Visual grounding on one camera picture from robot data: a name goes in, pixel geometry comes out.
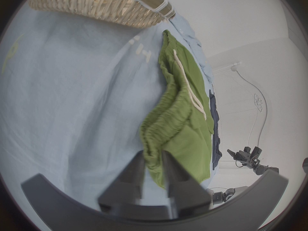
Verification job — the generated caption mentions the bed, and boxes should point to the bed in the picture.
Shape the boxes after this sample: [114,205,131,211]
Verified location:
[0,6,288,216]

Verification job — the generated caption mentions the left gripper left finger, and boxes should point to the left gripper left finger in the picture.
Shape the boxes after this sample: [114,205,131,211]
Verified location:
[98,151,146,206]

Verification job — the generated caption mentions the green shorts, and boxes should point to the green shorts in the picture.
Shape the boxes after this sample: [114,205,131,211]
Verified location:
[140,29,215,189]

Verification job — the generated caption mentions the round woven basket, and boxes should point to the round woven basket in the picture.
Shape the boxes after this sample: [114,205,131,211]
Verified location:
[28,0,176,29]

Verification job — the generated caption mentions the dark blue garment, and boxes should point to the dark blue garment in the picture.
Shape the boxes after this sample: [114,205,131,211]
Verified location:
[208,89,223,171]

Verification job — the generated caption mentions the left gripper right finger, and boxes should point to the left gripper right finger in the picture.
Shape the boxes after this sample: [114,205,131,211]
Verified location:
[161,150,213,211]

